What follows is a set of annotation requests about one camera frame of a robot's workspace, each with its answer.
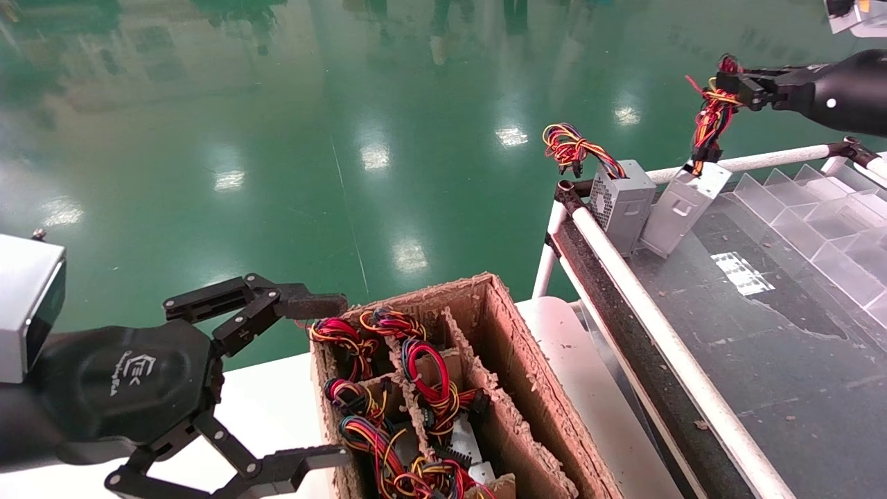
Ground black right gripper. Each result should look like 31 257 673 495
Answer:
716 47 887 137

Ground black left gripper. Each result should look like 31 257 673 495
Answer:
26 273 353 499

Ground silver power supply red wires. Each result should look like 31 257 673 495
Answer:
639 54 744 259

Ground clear acrylic divider tray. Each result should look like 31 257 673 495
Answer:
627 163 887 499

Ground power supply big red loop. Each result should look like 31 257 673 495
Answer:
401 338 487 466

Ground grey perforated power supply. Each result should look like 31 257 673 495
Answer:
543 122 658 257

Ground white printed label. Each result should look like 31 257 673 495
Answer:
712 252 775 297

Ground brown divided cardboard box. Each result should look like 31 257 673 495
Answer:
310 272 624 499

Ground power supply with coloured wires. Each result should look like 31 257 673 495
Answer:
409 454 498 499
340 414 416 499
359 307 428 342
310 317 380 382
324 378 390 425

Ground white pipe frame table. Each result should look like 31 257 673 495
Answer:
530 137 887 499

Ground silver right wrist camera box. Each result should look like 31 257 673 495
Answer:
825 0 887 39

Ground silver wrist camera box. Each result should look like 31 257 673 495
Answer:
0 229 68 385
825 0 887 39

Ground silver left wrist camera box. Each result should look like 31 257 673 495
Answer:
0 229 68 385

